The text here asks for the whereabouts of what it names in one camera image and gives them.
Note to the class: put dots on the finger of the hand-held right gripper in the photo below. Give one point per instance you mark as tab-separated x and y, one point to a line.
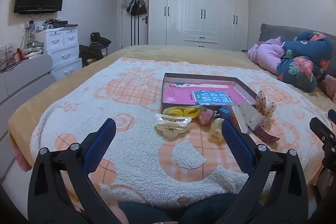
332	115
321	132

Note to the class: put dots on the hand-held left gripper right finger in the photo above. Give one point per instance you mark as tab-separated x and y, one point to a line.
236	145

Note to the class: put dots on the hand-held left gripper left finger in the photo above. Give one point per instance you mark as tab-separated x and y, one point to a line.
101	142

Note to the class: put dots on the small translucent yellow claw clip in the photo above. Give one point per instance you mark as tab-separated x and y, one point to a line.
216	130

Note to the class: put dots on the clear plastic packet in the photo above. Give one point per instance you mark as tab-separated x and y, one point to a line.
248	115

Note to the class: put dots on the small blue box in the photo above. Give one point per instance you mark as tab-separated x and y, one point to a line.
225	111

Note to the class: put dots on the polka dot bow scrunchie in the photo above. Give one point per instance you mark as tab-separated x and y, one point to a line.
263	111

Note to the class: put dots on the cream hair claw clip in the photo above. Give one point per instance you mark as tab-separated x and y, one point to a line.
170	128

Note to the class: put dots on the shallow pink cardboard box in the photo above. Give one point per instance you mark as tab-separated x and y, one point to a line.
178	95

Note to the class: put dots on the person's left hand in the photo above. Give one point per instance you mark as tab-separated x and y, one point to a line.
122	217

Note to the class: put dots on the pink fluffy cloth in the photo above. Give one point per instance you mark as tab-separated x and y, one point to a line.
330	87

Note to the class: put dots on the orange and white printed blanket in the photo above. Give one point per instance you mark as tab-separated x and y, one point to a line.
131	140

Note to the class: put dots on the maroon hair clip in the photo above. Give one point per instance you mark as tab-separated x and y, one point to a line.
265	135

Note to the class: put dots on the pink plush hair clip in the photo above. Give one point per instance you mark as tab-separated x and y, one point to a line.
206	117

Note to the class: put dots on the blue floral quilt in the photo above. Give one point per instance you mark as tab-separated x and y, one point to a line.
304	64

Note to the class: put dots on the person's legs in dark pants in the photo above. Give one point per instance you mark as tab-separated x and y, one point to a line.
147	213

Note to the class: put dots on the dark brown clothes pile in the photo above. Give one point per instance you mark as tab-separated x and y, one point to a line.
90	54

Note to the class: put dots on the pink garment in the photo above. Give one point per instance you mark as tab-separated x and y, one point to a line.
267	54

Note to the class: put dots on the white drawer chest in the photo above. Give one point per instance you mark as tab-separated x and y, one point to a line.
63	53

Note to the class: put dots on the chair with dark clothes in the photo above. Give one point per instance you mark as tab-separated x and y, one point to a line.
99	39

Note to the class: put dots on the grey headboard blanket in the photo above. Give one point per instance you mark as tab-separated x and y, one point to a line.
270	31

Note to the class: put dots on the bed with tan sheet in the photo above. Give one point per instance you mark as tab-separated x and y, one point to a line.
183	53

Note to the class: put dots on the white door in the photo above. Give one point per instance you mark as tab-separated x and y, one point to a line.
131	29

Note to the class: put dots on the clutter on drawer chest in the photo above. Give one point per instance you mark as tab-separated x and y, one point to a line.
55	24

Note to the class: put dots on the hanging bags on door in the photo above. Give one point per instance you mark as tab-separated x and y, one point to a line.
136	5

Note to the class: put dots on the white glossy wardrobe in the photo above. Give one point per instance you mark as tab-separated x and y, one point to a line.
199	3

